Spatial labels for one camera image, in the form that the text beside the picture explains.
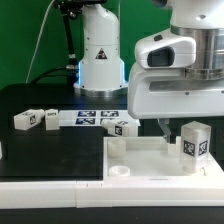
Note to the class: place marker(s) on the white square tabletop part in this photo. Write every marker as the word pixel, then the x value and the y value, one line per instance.
pixel 141 158

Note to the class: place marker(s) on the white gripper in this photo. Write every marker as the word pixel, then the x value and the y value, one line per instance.
pixel 166 93

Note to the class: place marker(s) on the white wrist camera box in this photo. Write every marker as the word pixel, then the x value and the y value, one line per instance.
pixel 165 50

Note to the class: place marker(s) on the white front fence bar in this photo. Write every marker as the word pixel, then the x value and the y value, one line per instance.
pixel 185 191

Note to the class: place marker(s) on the white tag base sheet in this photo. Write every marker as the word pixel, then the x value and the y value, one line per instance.
pixel 92 117

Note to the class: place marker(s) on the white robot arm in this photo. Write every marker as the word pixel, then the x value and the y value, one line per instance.
pixel 101 71

